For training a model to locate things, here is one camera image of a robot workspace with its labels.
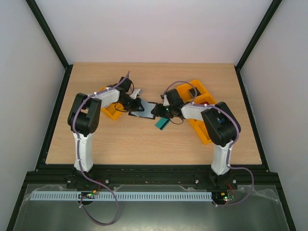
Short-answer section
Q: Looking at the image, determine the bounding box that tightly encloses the black frame post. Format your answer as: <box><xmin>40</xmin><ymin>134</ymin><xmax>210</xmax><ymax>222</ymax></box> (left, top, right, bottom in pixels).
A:
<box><xmin>235</xmin><ymin>0</ymin><xmax>282</xmax><ymax>73</ymax></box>
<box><xmin>26</xmin><ymin>0</ymin><xmax>72</xmax><ymax>70</ymax></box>

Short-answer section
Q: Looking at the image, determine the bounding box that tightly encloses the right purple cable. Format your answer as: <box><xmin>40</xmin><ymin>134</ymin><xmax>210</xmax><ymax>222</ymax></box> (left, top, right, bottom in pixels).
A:
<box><xmin>163</xmin><ymin>80</ymin><xmax>255</xmax><ymax>208</ymax></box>

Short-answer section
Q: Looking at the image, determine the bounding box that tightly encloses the right black frame post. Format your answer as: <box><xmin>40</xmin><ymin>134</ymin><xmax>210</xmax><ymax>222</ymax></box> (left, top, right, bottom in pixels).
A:
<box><xmin>235</xmin><ymin>0</ymin><xmax>282</xmax><ymax>73</ymax></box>

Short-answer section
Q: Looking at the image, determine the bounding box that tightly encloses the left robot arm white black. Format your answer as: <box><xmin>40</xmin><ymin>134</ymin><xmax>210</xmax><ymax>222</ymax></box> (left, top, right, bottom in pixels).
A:
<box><xmin>67</xmin><ymin>74</ymin><xmax>144</xmax><ymax>172</ymax></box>

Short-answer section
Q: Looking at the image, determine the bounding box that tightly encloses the black item in bin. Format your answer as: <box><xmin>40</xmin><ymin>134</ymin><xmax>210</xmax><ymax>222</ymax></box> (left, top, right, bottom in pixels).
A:
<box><xmin>189</xmin><ymin>88</ymin><xmax>199</xmax><ymax>98</ymax></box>

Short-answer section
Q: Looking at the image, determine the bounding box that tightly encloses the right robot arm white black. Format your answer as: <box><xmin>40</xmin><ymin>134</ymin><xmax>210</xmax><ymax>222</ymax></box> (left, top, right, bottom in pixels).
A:
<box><xmin>151</xmin><ymin>89</ymin><xmax>241</xmax><ymax>189</ymax></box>

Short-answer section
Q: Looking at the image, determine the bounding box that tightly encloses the teal credit card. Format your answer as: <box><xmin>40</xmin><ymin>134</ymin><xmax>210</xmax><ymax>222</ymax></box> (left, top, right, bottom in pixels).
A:
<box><xmin>155</xmin><ymin>118</ymin><xmax>170</xmax><ymax>130</ymax></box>

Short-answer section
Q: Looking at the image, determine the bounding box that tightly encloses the left black frame post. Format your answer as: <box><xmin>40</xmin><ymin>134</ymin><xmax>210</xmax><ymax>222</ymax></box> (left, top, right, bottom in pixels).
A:
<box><xmin>26</xmin><ymin>0</ymin><xmax>72</xmax><ymax>70</ymax></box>

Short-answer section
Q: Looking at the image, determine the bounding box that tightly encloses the yellow three-compartment bin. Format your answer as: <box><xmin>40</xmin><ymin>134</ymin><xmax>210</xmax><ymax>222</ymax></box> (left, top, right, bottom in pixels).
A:
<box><xmin>176</xmin><ymin>79</ymin><xmax>217</xmax><ymax>145</ymax></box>

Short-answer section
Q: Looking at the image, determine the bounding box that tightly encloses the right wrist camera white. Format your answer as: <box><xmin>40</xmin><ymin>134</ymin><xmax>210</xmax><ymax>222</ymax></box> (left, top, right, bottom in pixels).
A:
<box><xmin>161</xmin><ymin>94</ymin><xmax>170</xmax><ymax>106</ymax></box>

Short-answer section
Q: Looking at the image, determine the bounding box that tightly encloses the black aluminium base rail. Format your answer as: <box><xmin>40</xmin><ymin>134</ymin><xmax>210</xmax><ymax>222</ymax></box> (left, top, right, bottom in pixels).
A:
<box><xmin>23</xmin><ymin>165</ymin><xmax>281</xmax><ymax>191</ymax></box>

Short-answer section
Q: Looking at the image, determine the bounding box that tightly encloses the purple cable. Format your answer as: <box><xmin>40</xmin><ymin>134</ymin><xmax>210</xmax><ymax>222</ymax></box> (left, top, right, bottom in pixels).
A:
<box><xmin>71</xmin><ymin>70</ymin><xmax>132</xmax><ymax>226</ymax></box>
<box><xmin>163</xmin><ymin>80</ymin><xmax>255</xmax><ymax>208</ymax></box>

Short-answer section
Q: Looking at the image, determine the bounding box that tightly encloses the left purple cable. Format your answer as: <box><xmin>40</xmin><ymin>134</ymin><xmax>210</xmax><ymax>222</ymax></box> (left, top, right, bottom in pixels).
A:
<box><xmin>71</xmin><ymin>70</ymin><xmax>132</xmax><ymax>226</ymax></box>

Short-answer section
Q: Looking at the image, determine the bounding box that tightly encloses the white slotted cable duct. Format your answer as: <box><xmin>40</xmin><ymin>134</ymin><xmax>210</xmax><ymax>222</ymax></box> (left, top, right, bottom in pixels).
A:
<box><xmin>30</xmin><ymin>191</ymin><xmax>212</xmax><ymax>202</ymax></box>

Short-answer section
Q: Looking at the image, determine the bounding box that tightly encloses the small yellow bin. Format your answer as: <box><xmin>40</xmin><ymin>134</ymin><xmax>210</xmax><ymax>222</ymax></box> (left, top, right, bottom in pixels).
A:
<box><xmin>100</xmin><ymin>87</ymin><xmax>124</xmax><ymax>120</ymax></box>

